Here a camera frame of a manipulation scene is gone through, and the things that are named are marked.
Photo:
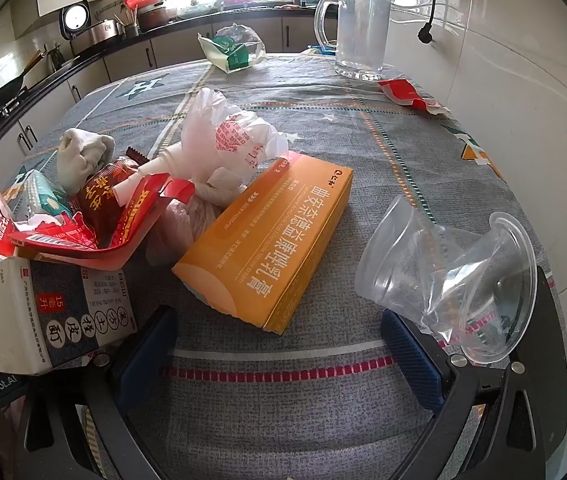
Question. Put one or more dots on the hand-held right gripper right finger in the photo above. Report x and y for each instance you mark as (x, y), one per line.
(411, 360)

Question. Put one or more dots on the large red torn wrapper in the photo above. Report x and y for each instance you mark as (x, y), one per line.
(128, 220)

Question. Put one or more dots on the steel pot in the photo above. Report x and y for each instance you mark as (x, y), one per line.
(100, 32)

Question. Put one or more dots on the white plastic bag red print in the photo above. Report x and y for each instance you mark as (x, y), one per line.
(228, 135)

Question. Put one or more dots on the black wok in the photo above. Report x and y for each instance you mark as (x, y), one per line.
(5, 91)

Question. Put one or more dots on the white kitchen base cabinets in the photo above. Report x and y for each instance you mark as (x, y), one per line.
(128, 60)

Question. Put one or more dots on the crushed clear plastic cup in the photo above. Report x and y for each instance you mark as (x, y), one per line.
(443, 270)

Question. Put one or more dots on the brown clay pot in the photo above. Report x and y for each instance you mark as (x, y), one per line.
(152, 17)

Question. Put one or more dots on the small red torn packet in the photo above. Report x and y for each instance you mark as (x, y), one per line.
(403, 91)

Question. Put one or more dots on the green tissue pack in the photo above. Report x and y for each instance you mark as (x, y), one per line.
(38, 195)

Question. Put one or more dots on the clear glass pitcher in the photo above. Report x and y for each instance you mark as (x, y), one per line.
(361, 35)

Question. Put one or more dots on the black kitchen countertop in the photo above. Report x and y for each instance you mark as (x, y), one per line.
(188, 24)

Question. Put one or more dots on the green and clear plastic bag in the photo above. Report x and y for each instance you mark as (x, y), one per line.
(233, 50)

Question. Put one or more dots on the chopstick holder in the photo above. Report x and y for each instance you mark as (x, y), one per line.
(129, 24)

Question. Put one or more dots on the dark red snack packet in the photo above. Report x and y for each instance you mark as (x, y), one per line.
(98, 200)

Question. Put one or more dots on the grey patterned tablecloth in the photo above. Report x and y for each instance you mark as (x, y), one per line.
(313, 125)

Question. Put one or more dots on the grey and white carton box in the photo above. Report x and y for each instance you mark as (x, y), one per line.
(63, 310)

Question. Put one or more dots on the orange cardboard box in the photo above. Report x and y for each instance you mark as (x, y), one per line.
(273, 240)

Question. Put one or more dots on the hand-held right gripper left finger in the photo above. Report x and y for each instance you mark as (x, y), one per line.
(143, 355)

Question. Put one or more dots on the white spray bottle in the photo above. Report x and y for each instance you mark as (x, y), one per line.
(158, 170)

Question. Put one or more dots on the rice cooker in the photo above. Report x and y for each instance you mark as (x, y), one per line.
(74, 20)

